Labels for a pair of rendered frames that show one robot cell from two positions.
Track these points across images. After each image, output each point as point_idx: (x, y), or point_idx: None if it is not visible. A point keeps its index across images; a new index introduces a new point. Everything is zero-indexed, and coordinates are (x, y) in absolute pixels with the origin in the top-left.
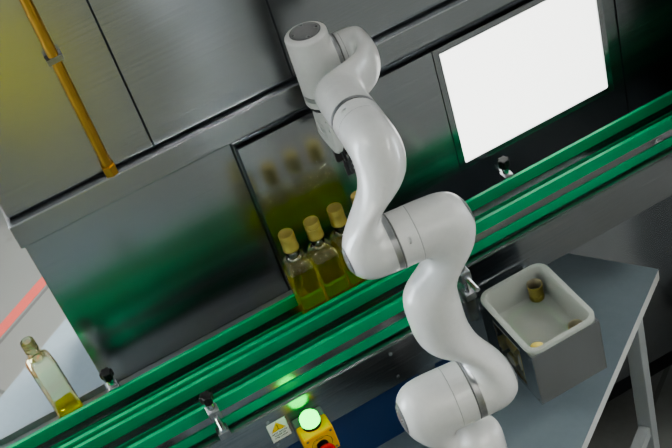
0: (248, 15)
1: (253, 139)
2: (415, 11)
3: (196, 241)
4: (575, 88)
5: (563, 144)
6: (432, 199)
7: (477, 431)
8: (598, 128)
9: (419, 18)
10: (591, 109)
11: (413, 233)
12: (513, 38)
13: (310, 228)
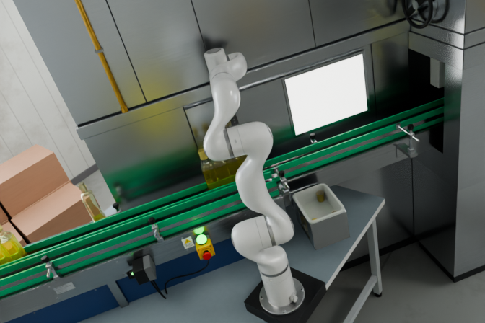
0: (193, 46)
1: (193, 106)
2: (275, 58)
3: (165, 151)
4: (351, 107)
5: None
6: (250, 123)
7: (272, 254)
8: None
9: (276, 61)
10: (359, 120)
11: (237, 138)
12: (321, 78)
13: None
